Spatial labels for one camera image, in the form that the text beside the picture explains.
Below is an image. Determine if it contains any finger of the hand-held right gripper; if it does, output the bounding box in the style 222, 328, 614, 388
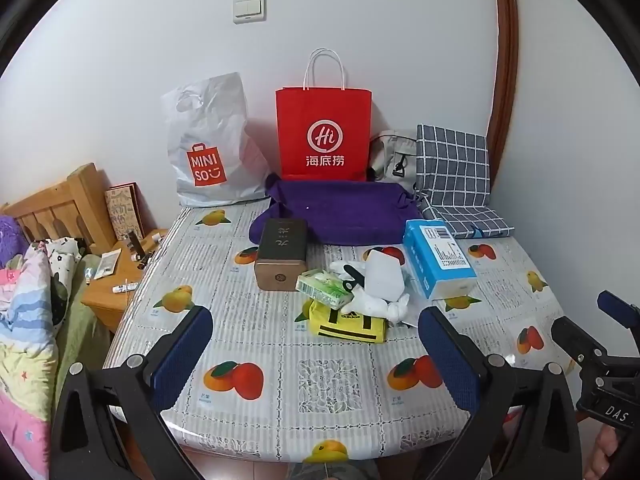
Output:
597, 290, 640, 356
551, 316, 608, 376

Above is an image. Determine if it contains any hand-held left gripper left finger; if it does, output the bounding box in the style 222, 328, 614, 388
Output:
49, 304, 215, 480

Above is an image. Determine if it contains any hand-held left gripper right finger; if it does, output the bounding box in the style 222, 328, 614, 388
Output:
418, 305, 583, 480

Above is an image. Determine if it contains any yellow mini bag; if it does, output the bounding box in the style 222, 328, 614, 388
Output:
307, 299, 390, 345

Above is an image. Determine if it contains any white sponge block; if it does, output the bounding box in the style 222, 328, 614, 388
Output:
364, 251, 405, 308

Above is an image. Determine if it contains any green tissue pack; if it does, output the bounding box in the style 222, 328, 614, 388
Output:
296, 269, 354, 310

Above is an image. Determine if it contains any purple towel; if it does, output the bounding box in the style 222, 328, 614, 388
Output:
249, 172, 418, 247

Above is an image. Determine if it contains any person's right hand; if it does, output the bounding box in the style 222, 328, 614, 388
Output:
586, 426, 621, 480

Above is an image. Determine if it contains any wooden nightstand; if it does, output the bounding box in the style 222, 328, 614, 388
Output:
81, 230, 168, 333

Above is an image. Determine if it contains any blue cardboard box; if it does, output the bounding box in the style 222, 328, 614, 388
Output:
403, 219, 477, 301

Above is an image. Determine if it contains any black phone stand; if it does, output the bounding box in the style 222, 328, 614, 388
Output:
125, 230, 147, 262

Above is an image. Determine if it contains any fruit print tablecloth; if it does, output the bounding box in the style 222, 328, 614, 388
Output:
102, 200, 571, 463

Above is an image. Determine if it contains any dark tea box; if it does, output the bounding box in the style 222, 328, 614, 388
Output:
253, 218, 309, 292

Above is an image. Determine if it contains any patterned brown book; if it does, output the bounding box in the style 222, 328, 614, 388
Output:
104, 183, 146, 241

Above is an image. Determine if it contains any colourful quilt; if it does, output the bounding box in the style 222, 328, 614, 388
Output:
0, 237, 83, 466

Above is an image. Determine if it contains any wooden rack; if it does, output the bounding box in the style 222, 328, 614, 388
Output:
2, 162, 118, 256

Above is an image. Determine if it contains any purple plush toy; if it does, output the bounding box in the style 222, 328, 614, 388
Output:
0, 215, 29, 271

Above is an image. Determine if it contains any grey checked fabric bag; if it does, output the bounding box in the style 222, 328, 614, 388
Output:
414, 124, 516, 239

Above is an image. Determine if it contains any beige canvas bag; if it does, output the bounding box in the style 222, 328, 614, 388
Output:
369, 130, 418, 193

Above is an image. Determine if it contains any white plastic shopping bag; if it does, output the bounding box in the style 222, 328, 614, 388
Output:
161, 72, 271, 208

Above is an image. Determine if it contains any red paper shopping bag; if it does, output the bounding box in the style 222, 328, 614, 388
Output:
275, 49, 373, 182

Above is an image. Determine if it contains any wooden door frame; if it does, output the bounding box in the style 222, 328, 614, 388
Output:
487, 0, 521, 211

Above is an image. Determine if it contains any white light switch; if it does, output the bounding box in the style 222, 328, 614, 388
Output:
233, 0, 267, 24

